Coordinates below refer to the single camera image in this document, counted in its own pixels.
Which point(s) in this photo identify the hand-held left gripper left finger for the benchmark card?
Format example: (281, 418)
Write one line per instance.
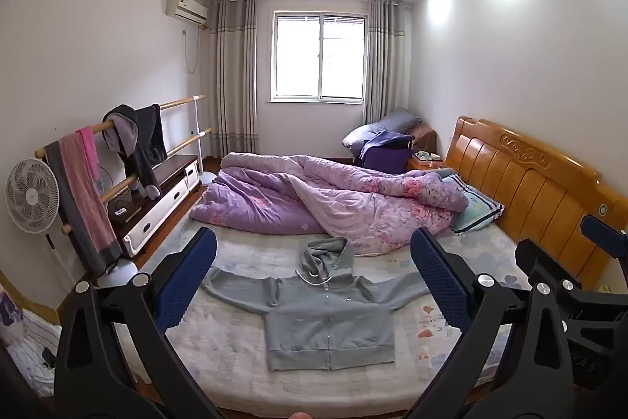
(189, 271)

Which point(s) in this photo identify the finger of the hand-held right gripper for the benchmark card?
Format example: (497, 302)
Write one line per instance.
(539, 264)
(606, 233)

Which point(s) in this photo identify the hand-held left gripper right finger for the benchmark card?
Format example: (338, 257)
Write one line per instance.
(439, 274)

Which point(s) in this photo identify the grey zip hoodie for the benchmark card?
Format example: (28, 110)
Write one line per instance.
(328, 321)

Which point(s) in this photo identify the light blue pillow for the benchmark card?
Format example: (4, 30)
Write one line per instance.
(478, 208)

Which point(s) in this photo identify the white brown low cabinet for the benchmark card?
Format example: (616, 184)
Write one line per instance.
(162, 198)

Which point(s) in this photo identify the bed with patterned sheet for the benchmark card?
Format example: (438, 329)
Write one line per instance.
(230, 350)

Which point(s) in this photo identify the black device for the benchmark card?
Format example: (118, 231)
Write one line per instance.
(120, 211)

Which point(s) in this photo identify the purple floral quilt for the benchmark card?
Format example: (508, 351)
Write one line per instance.
(274, 203)

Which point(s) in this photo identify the wooden nightstand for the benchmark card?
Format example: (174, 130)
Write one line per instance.
(424, 164)

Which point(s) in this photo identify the grey pink striped towel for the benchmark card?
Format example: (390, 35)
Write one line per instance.
(81, 213)

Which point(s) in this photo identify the purple cloth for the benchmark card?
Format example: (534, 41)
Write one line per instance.
(385, 154)

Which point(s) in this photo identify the dark jacket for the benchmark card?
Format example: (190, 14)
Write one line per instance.
(147, 144)

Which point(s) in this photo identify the brown armchair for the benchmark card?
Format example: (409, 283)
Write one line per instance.
(426, 134)

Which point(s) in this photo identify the light grey garment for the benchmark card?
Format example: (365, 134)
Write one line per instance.
(122, 132)

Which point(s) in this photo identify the wooden bar rack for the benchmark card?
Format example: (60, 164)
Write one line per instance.
(181, 103)

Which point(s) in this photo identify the white standing fan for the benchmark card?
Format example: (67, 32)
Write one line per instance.
(32, 195)

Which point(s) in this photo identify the striped white cloth pile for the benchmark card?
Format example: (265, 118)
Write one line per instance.
(29, 350)

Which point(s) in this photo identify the grey curtain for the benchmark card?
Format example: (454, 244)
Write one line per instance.
(387, 70)
(233, 75)

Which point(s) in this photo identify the window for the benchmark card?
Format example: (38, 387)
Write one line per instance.
(319, 55)

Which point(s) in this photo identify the white air conditioner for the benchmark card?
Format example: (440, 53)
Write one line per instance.
(185, 6)

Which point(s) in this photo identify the wooden bed frame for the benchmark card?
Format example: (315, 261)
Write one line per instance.
(530, 183)

